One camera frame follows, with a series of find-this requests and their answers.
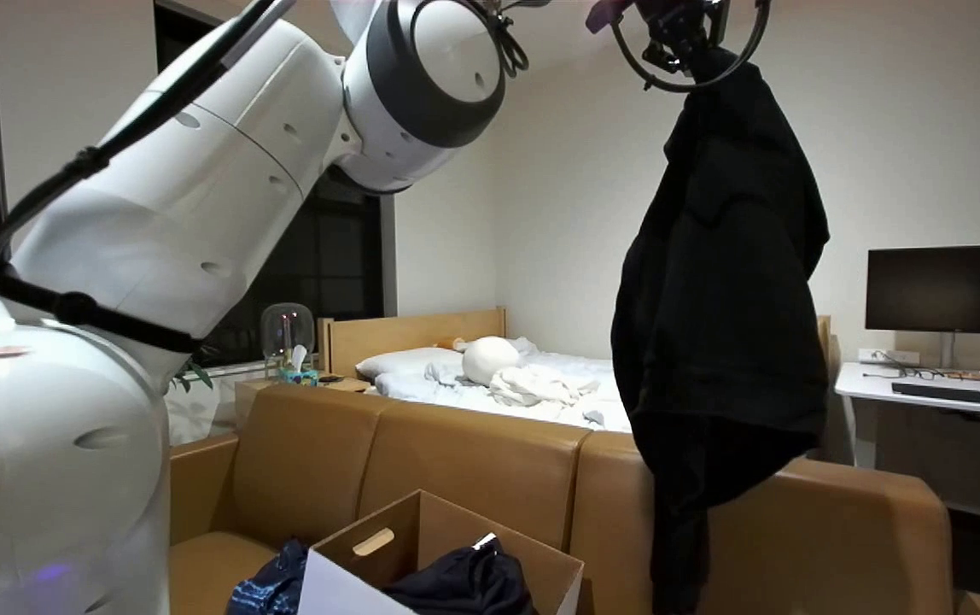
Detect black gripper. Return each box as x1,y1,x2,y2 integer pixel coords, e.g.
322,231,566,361
585,0,773,92

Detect black jersey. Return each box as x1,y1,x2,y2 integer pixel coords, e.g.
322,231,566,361
613,63,829,615

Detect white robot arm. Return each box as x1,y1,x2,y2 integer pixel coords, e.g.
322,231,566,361
0,0,545,615

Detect white cardboard box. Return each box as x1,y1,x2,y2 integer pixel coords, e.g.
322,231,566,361
296,493,585,615

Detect black computer monitor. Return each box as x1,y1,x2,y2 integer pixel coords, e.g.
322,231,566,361
864,244,980,333

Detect round white pillow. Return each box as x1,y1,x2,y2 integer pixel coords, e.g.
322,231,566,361
461,333,523,383

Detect bed with white sheets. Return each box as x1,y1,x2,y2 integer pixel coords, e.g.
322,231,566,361
322,306,630,433

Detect dark window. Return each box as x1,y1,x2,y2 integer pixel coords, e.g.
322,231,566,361
150,0,388,369

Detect black keyboard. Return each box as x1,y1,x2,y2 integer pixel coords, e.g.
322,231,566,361
891,383,980,402

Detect glass dome jar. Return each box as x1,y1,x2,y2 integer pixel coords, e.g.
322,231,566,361
261,299,317,383

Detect white desk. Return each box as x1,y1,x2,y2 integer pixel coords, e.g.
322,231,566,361
834,361,980,515

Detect tan leather sofa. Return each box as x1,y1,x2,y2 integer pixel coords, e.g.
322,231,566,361
172,386,960,615

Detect dark blue cloth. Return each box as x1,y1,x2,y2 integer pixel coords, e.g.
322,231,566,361
224,539,306,615

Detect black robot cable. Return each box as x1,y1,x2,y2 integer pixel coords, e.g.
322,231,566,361
0,0,296,354

